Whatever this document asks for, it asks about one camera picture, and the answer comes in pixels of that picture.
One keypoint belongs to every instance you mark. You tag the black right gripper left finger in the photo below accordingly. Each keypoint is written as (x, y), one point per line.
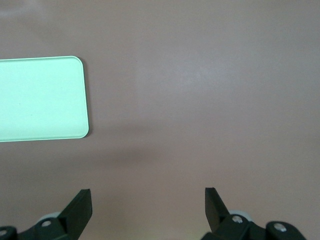
(77, 212)

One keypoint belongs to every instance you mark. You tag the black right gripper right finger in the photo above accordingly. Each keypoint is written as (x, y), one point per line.
(215, 212)

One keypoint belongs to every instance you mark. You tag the brown table cloth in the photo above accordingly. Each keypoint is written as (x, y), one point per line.
(200, 112)

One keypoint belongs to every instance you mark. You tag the green rectangular tray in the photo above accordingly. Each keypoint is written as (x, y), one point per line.
(37, 100)

